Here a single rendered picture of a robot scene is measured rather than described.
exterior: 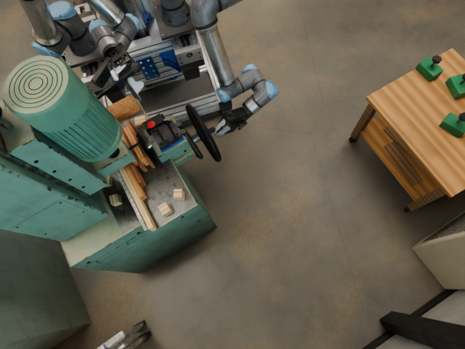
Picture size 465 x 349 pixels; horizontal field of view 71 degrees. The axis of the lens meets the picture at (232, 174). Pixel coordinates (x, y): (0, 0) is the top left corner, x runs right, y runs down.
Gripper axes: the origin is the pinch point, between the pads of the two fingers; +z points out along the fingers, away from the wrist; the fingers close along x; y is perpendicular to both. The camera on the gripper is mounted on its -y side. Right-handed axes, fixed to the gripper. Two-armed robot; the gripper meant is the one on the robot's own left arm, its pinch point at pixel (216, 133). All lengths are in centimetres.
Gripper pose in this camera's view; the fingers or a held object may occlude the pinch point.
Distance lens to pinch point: 157.8
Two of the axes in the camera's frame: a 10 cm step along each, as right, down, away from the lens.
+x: -5.0, -8.3, 2.5
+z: -7.3, 5.6, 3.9
